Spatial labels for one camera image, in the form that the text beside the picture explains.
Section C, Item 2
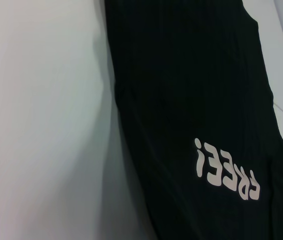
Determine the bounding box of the black T-shirt with FREE! print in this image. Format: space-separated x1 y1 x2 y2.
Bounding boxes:
103 0 283 240

